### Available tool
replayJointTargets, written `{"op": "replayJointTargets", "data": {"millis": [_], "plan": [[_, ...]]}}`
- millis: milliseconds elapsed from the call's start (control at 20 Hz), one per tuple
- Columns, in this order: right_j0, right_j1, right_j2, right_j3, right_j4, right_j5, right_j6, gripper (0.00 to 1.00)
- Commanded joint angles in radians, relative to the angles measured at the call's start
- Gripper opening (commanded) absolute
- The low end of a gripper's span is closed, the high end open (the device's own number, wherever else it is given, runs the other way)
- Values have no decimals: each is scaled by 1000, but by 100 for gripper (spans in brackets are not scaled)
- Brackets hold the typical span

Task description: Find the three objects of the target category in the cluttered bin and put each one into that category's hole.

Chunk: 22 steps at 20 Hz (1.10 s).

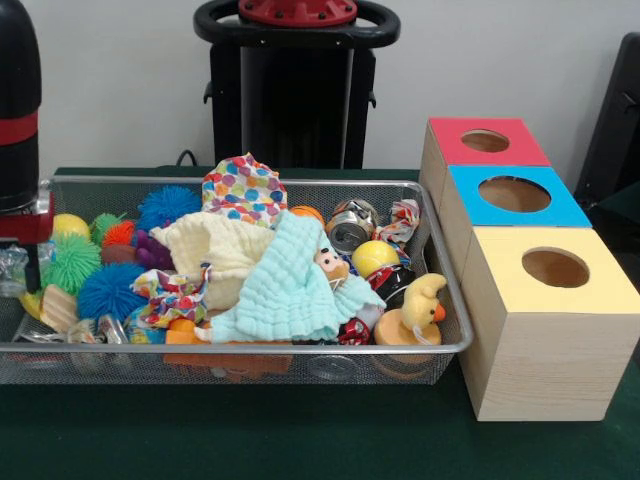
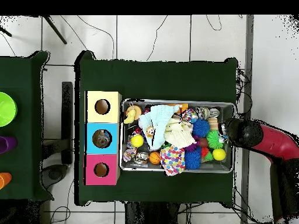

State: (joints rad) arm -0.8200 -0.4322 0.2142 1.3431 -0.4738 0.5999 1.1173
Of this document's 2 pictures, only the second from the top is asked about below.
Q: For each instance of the mint green cloth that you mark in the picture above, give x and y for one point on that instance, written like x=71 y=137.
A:
x=158 y=116

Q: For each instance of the cream knitted cloth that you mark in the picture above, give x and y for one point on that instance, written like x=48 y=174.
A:
x=178 y=135

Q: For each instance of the crushed blue-label plastic bottle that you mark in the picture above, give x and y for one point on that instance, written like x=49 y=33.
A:
x=222 y=135

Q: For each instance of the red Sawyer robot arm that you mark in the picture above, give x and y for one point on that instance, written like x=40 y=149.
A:
x=273 y=140

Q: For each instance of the wooden three-hole box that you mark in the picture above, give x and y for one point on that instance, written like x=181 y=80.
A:
x=91 y=116

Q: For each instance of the silver mesh bin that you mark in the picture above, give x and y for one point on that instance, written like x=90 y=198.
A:
x=210 y=166

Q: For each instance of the brown plush toy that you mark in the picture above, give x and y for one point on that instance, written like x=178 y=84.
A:
x=150 y=131

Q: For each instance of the yellow plush duck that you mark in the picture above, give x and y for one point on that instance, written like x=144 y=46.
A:
x=130 y=115

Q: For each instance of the yellow tennis ball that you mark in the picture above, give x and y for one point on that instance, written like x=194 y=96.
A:
x=137 y=141

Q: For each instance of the polka dot cloth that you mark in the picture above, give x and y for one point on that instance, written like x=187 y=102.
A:
x=172 y=161

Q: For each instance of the dark green tablecloth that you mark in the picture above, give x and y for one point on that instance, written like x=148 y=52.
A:
x=23 y=70
x=151 y=79

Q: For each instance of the blue spiky ball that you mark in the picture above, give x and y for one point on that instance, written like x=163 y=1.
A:
x=192 y=159

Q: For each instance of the green spiky monster toy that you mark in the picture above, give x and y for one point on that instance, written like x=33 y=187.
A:
x=213 y=140

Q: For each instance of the plain yellow ball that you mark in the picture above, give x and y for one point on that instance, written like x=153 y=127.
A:
x=219 y=154

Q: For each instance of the black panel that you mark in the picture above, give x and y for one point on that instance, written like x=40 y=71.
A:
x=67 y=105

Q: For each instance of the black tripod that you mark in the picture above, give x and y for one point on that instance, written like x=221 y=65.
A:
x=56 y=30

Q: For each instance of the purple cup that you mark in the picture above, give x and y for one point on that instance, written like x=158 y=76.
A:
x=8 y=144

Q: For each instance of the lime green bowl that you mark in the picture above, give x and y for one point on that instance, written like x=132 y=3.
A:
x=7 y=109

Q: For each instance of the orange cup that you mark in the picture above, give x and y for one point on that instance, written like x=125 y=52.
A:
x=4 y=180

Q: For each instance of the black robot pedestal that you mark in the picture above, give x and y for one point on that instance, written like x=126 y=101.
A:
x=149 y=214

